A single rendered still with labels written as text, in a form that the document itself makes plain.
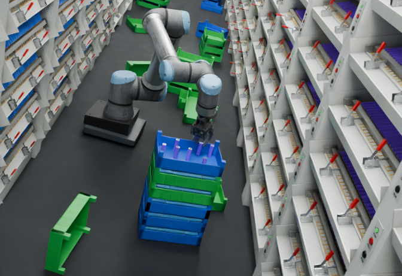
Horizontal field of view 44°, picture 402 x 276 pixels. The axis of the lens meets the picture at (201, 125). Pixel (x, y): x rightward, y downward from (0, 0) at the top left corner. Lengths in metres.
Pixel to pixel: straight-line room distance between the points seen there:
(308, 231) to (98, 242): 1.00
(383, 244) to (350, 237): 0.25
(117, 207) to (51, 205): 0.32
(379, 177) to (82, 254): 1.35
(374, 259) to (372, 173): 0.25
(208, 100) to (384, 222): 1.05
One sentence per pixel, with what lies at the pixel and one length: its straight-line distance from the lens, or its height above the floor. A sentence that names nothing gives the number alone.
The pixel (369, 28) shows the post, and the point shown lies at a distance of 1.77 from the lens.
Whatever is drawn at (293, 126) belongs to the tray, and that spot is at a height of 0.60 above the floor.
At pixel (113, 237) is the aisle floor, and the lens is 2.40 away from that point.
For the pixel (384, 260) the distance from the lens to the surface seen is 1.31.
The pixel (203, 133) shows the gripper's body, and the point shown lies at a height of 0.57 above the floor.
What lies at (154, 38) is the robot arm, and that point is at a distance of 2.40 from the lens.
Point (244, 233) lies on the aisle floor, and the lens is 2.65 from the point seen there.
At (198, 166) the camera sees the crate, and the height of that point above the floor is 0.44.
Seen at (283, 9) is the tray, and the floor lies 0.98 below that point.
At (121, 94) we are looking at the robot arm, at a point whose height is 0.29.
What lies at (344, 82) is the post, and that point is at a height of 1.05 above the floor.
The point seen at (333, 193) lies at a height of 0.76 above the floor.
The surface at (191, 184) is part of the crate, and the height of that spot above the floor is 0.34.
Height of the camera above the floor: 1.54
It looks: 25 degrees down
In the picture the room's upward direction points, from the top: 16 degrees clockwise
